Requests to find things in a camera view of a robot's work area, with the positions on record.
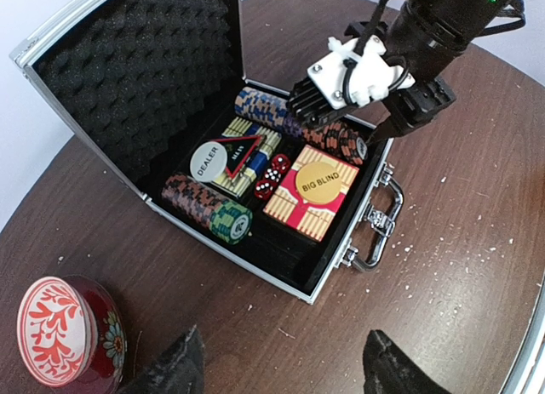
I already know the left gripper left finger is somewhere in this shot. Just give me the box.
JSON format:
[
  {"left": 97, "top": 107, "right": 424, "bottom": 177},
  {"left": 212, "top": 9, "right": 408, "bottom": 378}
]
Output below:
[{"left": 119, "top": 325, "right": 204, "bottom": 394}]

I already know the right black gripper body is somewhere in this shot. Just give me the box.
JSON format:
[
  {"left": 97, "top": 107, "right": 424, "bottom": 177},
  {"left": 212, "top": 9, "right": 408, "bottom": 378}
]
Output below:
[{"left": 344, "top": 0, "right": 514, "bottom": 135}]

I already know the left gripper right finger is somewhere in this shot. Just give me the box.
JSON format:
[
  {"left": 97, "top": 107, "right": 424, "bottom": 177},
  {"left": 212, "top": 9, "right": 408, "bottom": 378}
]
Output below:
[{"left": 363, "top": 329, "right": 449, "bottom": 394}]

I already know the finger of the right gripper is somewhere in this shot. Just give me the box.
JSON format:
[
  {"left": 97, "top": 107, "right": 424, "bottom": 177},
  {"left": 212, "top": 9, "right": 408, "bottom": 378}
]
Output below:
[{"left": 365, "top": 114, "right": 403, "bottom": 147}]

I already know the yellow round button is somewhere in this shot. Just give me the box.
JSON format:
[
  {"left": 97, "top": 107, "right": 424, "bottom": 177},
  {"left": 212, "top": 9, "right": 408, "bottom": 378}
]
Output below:
[{"left": 295, "top": 162, "right": 342, "bottom": 205}]

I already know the red Texas Hold'em card box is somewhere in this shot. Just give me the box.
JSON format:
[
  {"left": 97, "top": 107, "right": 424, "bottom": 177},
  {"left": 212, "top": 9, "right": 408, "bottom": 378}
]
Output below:
[{"left": 263, "top": 146, "right": 359, "bottom": 242}]

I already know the red die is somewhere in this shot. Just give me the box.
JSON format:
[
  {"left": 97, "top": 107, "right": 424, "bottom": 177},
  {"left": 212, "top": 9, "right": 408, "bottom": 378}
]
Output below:
[
  {"left": 254, "top": 179, "right": 276, "bottom": 200},
  {"left": 272, "top": 154, "right": 291, "bottom": 174},
  {"left": 263, "top": 167, "right": 282, "bottom": 186}
]

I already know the aluminium poker case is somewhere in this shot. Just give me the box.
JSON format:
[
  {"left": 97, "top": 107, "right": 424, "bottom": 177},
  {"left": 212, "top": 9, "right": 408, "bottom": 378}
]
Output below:
[{"left": 10, "top": 0, "right": 391, "bottom": 303}]

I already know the red die front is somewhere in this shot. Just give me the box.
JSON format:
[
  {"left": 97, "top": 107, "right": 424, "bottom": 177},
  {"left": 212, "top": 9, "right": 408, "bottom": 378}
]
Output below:
[{"left": 254, "top": 179, "right": 276, "bottom": 200}]

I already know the orange black chip stack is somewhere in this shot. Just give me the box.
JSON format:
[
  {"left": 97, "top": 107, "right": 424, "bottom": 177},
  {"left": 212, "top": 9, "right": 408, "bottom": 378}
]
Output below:
[{"left": 302, "top": 122, "right": 368, "bottom": 166}]

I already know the purple chip stack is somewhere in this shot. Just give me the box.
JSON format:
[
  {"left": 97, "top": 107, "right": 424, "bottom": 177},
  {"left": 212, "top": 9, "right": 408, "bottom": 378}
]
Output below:
[{"left": 282, "top": 115, "right": 303, "bottom": 138}]

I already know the red patterned bowl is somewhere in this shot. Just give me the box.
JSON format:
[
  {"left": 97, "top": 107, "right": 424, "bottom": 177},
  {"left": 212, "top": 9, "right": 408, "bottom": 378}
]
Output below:
[{"left": 16, "top": 277, "right": 98, "bottom": 388}]

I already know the blue card deck box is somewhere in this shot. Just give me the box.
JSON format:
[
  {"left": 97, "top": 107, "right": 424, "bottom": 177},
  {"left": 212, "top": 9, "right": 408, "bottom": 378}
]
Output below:
[{"left": 212, "top": 117, "right": 282, "bottom": 198}]

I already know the black triangular all-in button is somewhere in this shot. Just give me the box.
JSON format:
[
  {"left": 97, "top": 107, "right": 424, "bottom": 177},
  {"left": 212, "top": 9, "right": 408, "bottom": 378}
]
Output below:
[{"left": 216, "top": 135, "right": 262, "bottom": 178}]

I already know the brown chip stack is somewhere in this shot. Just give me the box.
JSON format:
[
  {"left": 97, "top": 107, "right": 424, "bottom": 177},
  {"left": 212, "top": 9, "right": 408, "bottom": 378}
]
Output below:
[{"left": 161, "top": 173, "right": 228, "bottom": 230}]

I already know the white dealer button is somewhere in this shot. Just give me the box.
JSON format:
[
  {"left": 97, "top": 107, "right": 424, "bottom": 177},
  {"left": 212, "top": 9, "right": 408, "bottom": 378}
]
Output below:
[{"left": 189, "top": 140, "right": 228, "bottom": 183}]

